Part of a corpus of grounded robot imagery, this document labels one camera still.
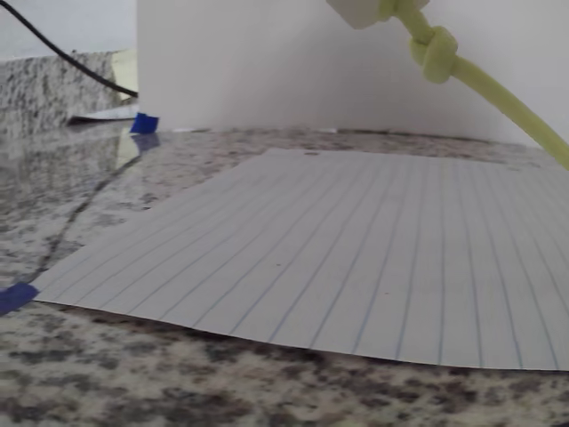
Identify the black cable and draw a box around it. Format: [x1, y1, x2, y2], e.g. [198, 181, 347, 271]
[0, 0, 140, 98]

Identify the yellow knotted rope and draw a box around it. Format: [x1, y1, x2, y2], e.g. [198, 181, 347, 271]
[377, 0, 569, 173]

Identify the lined white paper sheet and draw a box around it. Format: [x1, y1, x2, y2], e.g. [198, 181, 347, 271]
[33, 149, 569, 373]

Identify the blue tape piece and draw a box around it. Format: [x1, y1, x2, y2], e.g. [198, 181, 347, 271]
[0, 283, 40, 315]
[129, 112, 160, 134]

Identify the granite backsplash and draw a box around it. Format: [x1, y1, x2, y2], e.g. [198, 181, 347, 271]
[0, 51, 119, 130]

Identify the white backdrop board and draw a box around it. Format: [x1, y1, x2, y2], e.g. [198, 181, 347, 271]
[136, 0, 569, 146]

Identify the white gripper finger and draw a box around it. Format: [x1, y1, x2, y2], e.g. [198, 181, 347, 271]
[326, 0, 430, 30]

